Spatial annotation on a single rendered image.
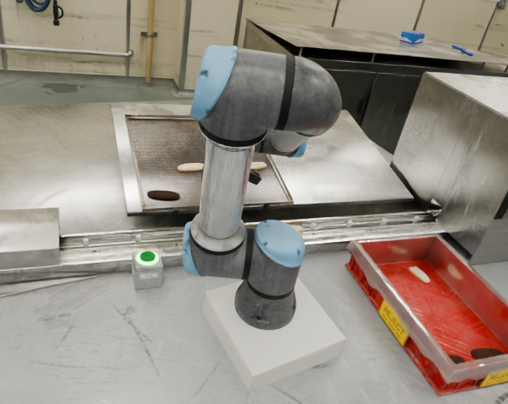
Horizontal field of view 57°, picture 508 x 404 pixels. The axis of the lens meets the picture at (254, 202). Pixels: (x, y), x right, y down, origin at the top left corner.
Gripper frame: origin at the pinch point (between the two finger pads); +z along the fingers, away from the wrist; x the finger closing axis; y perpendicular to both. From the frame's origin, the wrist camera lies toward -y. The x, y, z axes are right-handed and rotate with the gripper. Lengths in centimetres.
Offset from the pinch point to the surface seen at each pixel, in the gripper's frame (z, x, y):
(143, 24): 35, -370, -29
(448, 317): 12, 41, -56
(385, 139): 57, -165, -186
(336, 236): 7.6, 6.1, -36.7
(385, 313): 9, 38, -35
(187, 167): 0.6, -27.6, 5.2
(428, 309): 11, 37, -51
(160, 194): 2.7, -15.1, 16.1
